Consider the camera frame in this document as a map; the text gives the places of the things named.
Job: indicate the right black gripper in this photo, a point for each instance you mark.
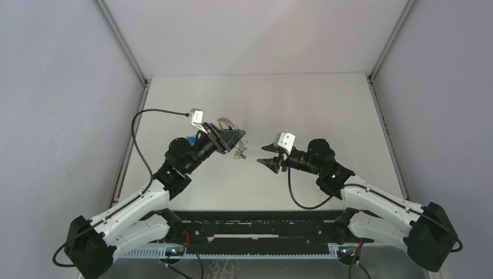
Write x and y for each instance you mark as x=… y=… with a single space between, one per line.
x=272 y=163

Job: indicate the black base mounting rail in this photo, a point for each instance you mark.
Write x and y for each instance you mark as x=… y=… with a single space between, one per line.
x=259 y=231

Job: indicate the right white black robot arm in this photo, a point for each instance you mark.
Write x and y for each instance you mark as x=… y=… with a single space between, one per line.
x=424 y=232

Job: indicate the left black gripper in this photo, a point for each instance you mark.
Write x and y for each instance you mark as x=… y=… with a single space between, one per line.
x=222 y=140

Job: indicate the white slotted cable duct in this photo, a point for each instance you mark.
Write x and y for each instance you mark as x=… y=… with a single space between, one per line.
x=180 y=252

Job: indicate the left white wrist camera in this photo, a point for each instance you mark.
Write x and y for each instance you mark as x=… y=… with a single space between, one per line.
x=196 y=116

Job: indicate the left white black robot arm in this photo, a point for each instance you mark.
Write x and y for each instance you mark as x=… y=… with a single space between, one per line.
x=94 y=244

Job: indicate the green capped key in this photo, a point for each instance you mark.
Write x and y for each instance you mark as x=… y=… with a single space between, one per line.
x=239 y=156

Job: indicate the left aluminium frame post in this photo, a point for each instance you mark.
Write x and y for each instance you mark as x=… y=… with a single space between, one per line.
x=114 y=29

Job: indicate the right aluminium frame post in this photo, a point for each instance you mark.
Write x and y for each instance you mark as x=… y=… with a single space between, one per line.
x=379 y=82

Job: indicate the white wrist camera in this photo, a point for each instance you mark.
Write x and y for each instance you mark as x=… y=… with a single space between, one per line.
x=285 y=142
x=196 y=116

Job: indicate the aluminium frame post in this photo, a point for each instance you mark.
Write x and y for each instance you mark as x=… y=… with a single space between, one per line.
x=114 y=29
x=379 y=82

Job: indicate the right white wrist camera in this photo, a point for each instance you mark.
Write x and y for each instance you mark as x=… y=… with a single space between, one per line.
x=285 y=142

